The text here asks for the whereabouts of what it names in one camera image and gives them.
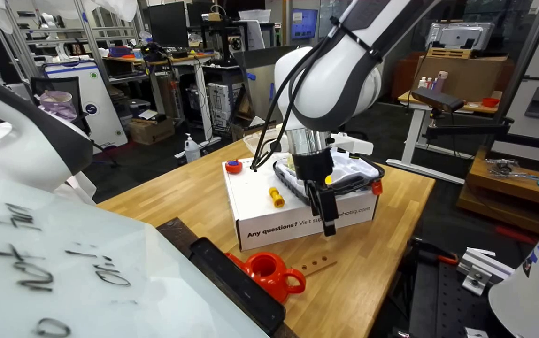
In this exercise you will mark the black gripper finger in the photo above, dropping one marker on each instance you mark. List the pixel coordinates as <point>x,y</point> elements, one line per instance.
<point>329,209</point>
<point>316,200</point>

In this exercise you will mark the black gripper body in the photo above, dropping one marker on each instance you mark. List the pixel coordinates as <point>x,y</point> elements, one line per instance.
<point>313,166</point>

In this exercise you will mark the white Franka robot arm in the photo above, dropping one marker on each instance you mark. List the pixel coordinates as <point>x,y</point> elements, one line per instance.
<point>344,81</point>

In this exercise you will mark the grey toy tool case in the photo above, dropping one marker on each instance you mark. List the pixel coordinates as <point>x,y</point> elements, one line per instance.
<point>356,172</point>

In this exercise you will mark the clear plastic case cover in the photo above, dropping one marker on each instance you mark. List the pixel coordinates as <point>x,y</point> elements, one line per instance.
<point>266,140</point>

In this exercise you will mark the white cardboard box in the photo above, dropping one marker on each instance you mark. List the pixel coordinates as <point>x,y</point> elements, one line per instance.
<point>262,213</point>

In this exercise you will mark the small cardboard box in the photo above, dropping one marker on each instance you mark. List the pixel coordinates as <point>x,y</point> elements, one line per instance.
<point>149,132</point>

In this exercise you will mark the large brown cardboard box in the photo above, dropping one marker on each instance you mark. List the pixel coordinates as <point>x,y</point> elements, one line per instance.
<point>468,78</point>

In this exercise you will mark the white curved machine cover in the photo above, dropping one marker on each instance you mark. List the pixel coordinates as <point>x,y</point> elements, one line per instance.
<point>25,151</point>

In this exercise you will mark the yellow toy bolt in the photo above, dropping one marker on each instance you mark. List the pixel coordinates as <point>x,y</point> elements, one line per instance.
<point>277,198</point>

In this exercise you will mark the red round cap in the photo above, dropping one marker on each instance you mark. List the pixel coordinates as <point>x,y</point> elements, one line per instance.
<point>234,168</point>

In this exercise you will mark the grey panel with blue tape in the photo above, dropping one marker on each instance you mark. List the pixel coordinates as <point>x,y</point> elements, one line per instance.
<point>260,95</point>

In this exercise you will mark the white standing desk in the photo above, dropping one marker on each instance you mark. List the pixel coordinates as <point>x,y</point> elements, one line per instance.
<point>414,132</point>

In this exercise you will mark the black and red tool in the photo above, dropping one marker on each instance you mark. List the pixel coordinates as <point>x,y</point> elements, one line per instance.
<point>435,254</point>

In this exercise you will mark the black bar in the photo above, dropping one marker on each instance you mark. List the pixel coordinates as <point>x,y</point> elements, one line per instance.
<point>237,288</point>

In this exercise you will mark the hand sanitizer bottle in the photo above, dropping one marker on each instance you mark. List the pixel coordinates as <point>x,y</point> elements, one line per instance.
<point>192,151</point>

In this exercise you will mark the desk with white leg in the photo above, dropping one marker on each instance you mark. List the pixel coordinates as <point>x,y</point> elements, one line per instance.
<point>202,95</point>

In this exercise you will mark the blue screen monitor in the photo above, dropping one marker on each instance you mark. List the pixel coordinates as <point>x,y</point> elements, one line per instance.
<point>303,25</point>

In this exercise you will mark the black flat device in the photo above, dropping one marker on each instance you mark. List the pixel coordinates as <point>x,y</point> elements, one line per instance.
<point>438,100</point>

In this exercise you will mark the black perforated breadboard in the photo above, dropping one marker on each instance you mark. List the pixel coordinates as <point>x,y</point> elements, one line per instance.
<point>438,307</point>

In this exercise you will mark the silver metal brackets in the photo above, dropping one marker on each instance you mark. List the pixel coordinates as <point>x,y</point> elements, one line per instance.
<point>485,269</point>

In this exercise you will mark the low wooden shelf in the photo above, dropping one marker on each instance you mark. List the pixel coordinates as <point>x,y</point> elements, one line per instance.
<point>500,200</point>

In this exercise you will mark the red bowl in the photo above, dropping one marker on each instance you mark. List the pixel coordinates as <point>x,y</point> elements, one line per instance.
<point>489,102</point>

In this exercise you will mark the white printer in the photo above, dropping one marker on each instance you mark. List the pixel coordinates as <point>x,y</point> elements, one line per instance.
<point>463,36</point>

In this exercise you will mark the black computer monitor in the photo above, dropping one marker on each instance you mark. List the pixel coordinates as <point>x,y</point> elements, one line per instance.
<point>166,25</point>

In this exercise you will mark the white machine with blue trim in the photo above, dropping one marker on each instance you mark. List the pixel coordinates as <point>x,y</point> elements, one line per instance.
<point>102,106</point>

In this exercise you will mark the white dome shaped housing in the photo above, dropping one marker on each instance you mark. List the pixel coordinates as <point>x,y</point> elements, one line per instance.
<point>538,294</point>

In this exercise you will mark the purple plastic bag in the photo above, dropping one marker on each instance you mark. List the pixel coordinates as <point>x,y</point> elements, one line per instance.
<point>59,106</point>

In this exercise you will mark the white board with writing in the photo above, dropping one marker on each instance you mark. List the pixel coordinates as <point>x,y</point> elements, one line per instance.
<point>63,269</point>

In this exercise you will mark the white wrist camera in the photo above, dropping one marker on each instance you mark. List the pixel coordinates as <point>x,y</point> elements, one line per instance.
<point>354,145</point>

